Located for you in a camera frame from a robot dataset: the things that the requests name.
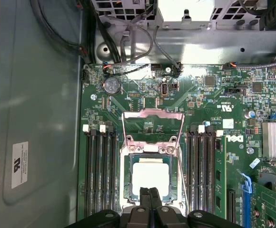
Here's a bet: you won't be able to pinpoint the black expansion slot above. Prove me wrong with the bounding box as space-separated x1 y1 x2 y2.
227 190 236 224

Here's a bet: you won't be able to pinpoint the grey sleeved wire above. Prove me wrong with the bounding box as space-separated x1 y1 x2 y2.
103 23 154 69
152 25 184 72
223 60 276 71

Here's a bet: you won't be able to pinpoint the silver CPU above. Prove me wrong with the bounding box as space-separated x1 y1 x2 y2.
129 155 174 206

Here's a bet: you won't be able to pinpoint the blue expansion slot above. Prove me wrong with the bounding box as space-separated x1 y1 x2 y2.
240 172 252 228

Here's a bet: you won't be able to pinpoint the metal socket cover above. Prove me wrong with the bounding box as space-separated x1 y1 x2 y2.
121 108 186 154

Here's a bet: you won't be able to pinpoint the white case label sticker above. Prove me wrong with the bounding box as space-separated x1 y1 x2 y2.
11 142 29 190

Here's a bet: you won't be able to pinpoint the CPU socket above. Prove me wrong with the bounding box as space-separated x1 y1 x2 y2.
119 142 185 214

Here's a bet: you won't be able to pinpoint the thick black cable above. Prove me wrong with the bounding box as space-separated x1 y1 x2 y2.
30 0 98 64

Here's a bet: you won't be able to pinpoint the black open PC case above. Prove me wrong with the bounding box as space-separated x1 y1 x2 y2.
0 0 276 228

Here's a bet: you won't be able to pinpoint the green RAM stick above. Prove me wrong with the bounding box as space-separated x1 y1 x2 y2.
214 134 227 220

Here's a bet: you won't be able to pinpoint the thin black cable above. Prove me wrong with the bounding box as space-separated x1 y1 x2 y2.
97 14 122 64

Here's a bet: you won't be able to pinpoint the metal locking lever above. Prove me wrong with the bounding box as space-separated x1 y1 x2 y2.
177 152 189 213

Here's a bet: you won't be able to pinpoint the green motherboard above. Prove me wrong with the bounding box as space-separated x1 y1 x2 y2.
77 63 276 228

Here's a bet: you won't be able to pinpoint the black RAM slot white clips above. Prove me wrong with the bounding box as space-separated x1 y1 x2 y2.
99 125 109 212
197 125 207 212
82 124 93 218

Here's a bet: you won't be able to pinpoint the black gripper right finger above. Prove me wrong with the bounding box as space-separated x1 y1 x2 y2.
149 187 245 228

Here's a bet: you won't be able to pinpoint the silver metal drive cage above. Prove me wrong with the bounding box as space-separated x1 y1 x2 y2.
90 0 276 65

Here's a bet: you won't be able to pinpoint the round coin battery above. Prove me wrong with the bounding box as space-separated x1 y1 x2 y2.
103 77 122 96

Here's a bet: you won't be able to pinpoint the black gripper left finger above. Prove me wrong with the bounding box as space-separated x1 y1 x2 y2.
65 187 152 228

